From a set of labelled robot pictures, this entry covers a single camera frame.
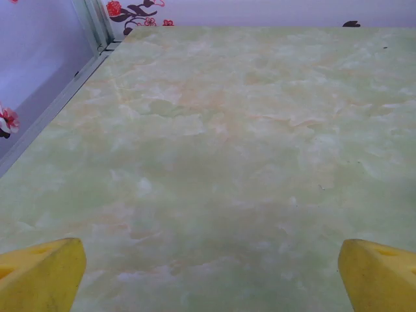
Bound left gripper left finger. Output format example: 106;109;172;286
0;237;87;312

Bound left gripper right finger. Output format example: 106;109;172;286
337;238;416;312

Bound aluminium side rail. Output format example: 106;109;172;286
0;48;114;179

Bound aluminium frame post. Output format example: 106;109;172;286
71;0;115;53

